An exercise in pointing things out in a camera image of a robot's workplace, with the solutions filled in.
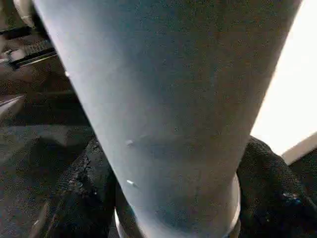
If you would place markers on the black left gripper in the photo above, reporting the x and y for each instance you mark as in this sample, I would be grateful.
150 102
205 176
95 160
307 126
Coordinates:
32 49

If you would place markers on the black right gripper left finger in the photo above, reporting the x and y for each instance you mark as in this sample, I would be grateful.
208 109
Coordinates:
79 203

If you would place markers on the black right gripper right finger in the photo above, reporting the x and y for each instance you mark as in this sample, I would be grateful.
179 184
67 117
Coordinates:
272 198

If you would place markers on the white plastic table top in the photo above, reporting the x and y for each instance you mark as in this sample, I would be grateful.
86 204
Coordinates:
284 99

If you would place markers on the white plastic table leg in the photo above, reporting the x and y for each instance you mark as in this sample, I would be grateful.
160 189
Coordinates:
161 99

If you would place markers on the black work mat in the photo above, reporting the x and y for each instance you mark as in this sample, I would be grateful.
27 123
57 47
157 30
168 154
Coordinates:
29 138

